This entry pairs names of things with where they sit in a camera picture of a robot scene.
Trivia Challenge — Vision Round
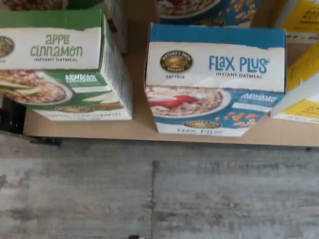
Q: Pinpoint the blue flax plus oatmeal box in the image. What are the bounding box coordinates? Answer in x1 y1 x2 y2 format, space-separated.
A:
156 0 262 27
144 22 287 137

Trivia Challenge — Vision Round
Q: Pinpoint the black metal shelf rack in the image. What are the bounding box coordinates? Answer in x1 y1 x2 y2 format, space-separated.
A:
0 0 319 153

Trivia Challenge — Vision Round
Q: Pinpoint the green apple cinnamon oatmeal box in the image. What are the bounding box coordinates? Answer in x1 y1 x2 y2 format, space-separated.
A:
0 0 130 54
0 9 134 122

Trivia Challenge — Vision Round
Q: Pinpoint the yellow purely elizabeth box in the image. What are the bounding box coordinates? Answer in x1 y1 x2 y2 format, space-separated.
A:
273 0 319 35
270 39 319 125

